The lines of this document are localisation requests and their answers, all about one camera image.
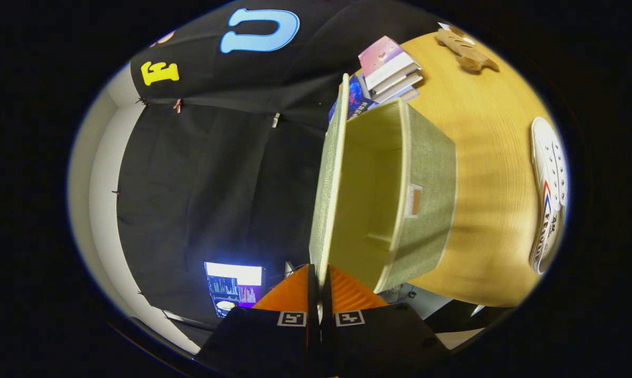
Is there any black backdrop cloth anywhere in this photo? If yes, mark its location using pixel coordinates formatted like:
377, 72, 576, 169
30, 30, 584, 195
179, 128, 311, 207
115, 0, 443, 329

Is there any pink cover book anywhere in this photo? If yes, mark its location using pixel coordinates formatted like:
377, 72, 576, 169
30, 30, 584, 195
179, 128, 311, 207
358, 36, 422, 91

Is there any blue cover book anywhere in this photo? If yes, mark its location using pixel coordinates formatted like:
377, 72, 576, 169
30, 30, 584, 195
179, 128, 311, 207
329, 73, 377, 124

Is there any grey paperback book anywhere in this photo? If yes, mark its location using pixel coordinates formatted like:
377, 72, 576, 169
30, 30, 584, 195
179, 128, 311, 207
379, 87, 420, 104

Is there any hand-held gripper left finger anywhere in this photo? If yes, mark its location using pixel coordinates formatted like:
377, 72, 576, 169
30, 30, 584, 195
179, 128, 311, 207
195, 264, 321, 377

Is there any green fabric storage box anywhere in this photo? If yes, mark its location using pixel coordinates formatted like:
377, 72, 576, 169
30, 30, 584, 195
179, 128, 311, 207
309, 72, 457, 295

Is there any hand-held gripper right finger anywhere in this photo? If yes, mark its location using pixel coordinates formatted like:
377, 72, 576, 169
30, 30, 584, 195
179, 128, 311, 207
321, 264, 449, 377

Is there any white striped canvas shoe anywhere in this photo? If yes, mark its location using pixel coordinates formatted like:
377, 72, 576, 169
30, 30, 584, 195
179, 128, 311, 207
529, 117, 568, 275

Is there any white paperback book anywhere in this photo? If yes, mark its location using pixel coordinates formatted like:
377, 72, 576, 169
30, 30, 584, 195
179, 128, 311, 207
371, 72, 425, 98

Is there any computer monitor screen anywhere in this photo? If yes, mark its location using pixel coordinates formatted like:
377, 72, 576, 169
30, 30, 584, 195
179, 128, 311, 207
204, 261, 264, 318

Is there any brown bread plush toy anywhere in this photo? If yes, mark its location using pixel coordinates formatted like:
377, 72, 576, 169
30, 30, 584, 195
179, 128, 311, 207
435, 22, 500, 73

